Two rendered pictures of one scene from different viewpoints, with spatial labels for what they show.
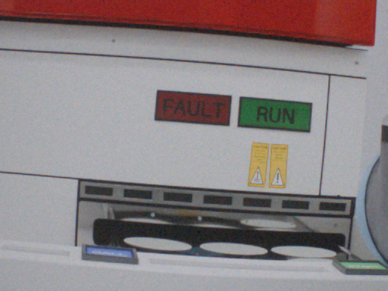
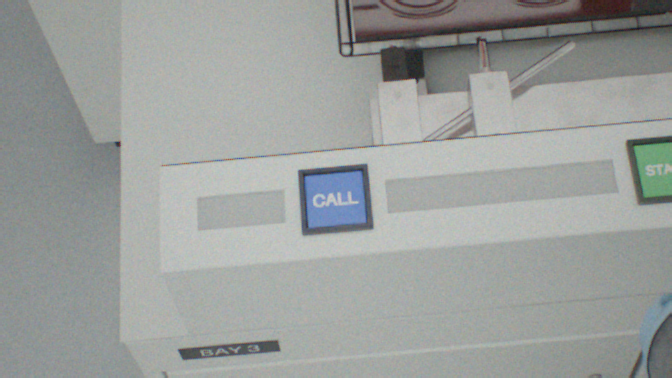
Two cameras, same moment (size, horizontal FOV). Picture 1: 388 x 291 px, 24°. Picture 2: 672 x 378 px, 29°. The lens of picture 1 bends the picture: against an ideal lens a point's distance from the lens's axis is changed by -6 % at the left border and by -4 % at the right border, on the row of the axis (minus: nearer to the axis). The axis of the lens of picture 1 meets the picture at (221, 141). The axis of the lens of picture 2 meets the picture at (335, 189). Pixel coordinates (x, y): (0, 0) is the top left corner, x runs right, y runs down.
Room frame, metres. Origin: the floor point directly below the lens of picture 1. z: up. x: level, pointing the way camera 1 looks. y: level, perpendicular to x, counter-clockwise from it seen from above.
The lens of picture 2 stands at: (0.47, 0.02, 1.86)
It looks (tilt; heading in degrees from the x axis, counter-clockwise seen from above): 63 degrees down; 11
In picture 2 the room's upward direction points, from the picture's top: 7 degrees counter-clockwise
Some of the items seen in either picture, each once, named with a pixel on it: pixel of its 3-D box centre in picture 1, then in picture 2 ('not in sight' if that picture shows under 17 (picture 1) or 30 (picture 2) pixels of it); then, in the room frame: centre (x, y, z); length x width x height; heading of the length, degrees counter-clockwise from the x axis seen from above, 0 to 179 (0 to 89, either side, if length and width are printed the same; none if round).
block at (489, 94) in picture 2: not in sight; (493, 119); (1.03, -0.02, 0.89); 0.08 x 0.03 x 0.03; 8
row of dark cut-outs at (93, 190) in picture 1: (217, 199); not in sight; (1.51, 0.00, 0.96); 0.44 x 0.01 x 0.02; 98
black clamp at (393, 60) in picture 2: not in sight; (394, 68); (1.07, 0.06, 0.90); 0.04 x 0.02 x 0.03; 8
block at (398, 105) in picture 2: not in sight; (400, 127); (1.02, 0.05, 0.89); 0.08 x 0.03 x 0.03; 8
